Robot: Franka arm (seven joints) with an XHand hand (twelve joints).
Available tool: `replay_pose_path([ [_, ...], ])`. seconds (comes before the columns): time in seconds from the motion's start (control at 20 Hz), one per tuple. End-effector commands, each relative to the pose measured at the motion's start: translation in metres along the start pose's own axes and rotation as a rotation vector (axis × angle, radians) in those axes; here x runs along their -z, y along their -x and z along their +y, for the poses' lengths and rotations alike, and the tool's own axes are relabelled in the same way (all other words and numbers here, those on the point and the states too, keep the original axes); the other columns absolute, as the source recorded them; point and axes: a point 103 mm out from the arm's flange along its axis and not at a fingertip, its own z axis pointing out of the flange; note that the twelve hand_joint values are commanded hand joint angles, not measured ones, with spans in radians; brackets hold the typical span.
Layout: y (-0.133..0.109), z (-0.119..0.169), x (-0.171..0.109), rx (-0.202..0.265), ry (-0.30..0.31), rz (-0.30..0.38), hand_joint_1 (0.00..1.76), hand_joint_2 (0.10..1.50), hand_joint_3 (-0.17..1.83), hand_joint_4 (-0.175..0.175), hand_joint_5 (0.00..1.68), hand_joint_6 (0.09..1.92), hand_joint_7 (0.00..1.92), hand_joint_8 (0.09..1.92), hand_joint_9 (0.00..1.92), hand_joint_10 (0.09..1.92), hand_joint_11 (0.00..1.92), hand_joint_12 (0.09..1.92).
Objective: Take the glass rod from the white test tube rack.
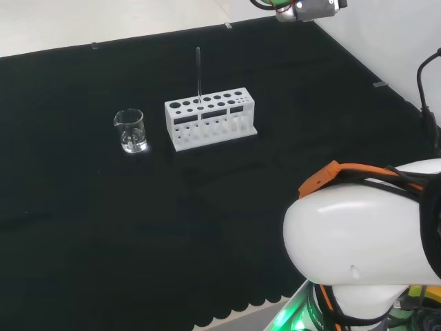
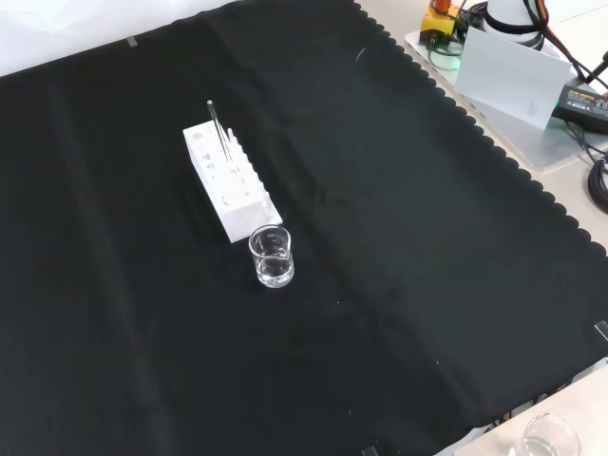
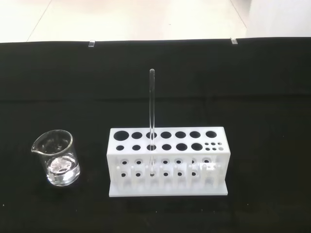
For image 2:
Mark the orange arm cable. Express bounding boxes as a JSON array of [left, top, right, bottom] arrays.
[[541, 23, 596, 83]]

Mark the thin dark green cable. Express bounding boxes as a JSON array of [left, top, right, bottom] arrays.
[[427, 37, 466, 73]]

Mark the pale board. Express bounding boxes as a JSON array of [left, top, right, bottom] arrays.
[[454, 28, 574, 131]]

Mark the coiled black cable bundle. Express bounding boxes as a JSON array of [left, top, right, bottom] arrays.
[[587, 159, 608, 216]]

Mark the small clear glass beaker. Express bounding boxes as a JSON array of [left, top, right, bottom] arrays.
[[248, 224, 295, 289]]

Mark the clear glass rod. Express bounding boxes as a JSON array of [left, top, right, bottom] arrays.
[[206, 99, 234, 165]]

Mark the yellow stop button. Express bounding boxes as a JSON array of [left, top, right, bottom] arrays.
[[422, 0, 470, 38]]

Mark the black power adapter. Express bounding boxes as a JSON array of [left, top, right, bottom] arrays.
[[554, 83, 608, 135]]

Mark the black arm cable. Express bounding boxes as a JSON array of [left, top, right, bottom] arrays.
[[520, 0, 608, 89]]

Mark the clear round glass beaker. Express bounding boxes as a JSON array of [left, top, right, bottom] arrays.
[[515, 411, 582, 456]]

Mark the black bench cloth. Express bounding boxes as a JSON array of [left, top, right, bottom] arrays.
[[0, 0, 608, 456]]

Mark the grey metal base plate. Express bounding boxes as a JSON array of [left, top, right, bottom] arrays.
[[403, 27, 608, 170]]

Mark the white test tube rack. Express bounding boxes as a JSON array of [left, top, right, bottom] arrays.
[[182, 121, 285, 244]]

